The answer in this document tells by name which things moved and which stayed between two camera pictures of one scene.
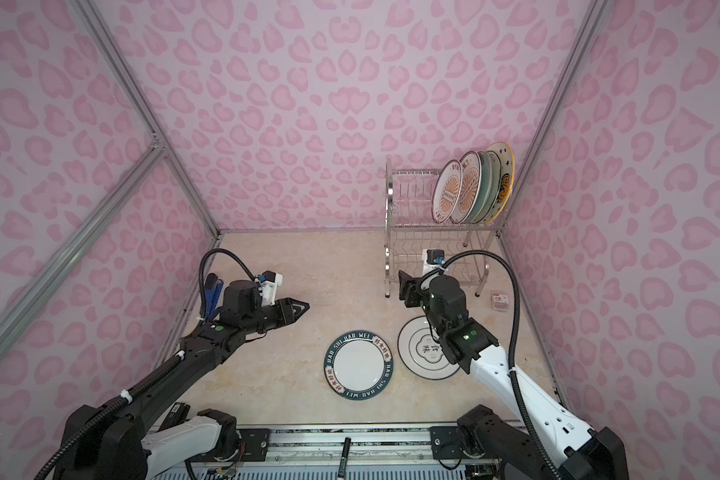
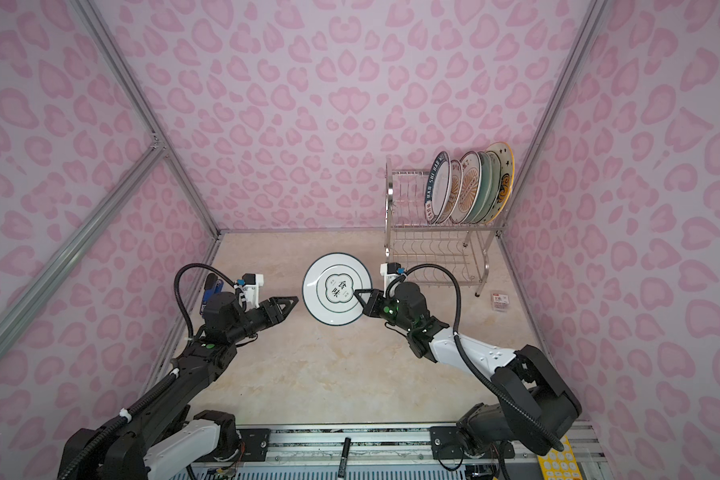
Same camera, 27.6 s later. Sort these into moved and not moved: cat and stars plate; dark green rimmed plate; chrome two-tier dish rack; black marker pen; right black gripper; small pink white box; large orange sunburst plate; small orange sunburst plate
Moved: right black gripper; dark green rimmed plate
Not moved: small pink white box; small orange sunburst plate; chrome two-tier dish rack; black marker pen; large orange sunburst plate; cat and stars plate
